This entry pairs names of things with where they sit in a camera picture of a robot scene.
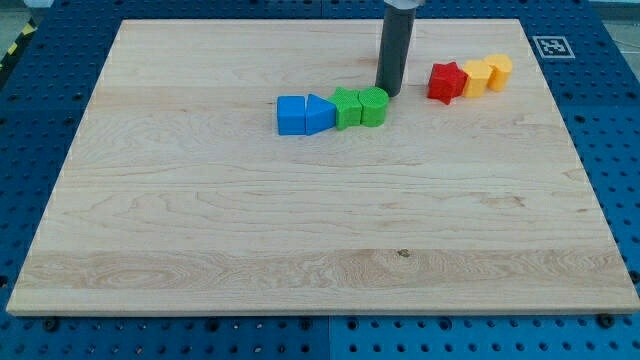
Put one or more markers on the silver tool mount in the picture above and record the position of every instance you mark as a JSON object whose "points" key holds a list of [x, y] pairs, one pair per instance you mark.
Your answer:
{"points": [[405, 4]]}

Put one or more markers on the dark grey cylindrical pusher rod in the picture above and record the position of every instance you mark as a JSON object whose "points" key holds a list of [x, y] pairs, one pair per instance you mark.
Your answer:
{"points": [[394, 44]]}

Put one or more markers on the red star block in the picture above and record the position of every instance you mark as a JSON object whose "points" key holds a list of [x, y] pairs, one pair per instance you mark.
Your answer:
{"points": [[446, 81]]}

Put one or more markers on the green circle block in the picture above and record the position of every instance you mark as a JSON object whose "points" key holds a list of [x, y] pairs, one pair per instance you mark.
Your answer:
{"points": [[374, 102]]}

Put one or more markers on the green star block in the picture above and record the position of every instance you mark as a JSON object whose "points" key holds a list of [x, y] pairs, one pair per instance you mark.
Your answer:
{"points": [[348, 107]]}

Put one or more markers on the yellow pentagon block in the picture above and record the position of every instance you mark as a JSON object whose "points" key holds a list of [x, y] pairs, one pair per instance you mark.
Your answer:
{"points": [[478, 75]]}

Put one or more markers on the yellow hexagon block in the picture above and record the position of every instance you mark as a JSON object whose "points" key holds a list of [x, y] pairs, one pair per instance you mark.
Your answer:
{"points": [[502, 67]]}

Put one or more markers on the blue triangle block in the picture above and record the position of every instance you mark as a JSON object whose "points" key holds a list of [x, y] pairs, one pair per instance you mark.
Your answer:
{"points": [[320, 115]]}

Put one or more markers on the blue cube block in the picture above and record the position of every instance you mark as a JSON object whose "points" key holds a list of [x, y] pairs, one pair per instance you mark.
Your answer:
{"points": [[291, 115]]}

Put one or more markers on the white fiducial marker tag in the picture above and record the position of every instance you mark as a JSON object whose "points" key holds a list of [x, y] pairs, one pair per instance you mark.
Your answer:
{"points": [[553, 47]]}

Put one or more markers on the light wooden board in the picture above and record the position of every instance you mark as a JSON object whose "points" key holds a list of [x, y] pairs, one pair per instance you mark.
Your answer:
{"points": [[178, 197]]}

